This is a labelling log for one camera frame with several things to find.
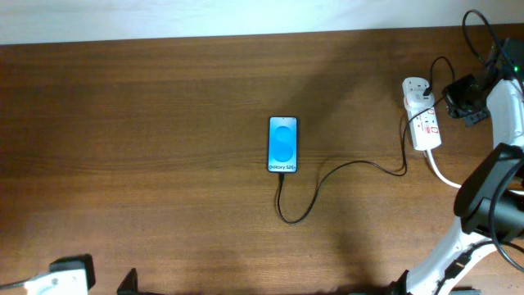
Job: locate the blue Galaxy smartphone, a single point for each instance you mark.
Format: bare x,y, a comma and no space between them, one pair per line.
283,145

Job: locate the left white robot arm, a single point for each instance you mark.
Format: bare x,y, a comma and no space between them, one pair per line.
69,275

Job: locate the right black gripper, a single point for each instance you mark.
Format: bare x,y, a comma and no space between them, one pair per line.
464,103

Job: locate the white power strip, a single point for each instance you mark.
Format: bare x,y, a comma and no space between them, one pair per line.
421,114

